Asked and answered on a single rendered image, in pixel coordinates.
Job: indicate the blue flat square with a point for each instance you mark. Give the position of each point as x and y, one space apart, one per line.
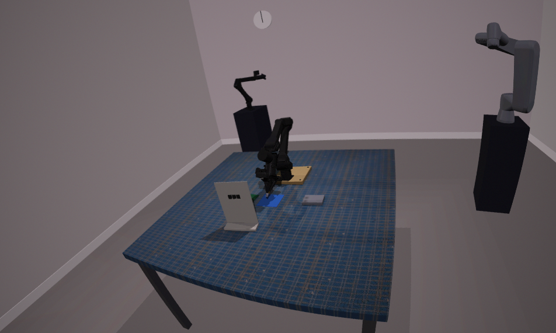
270 201

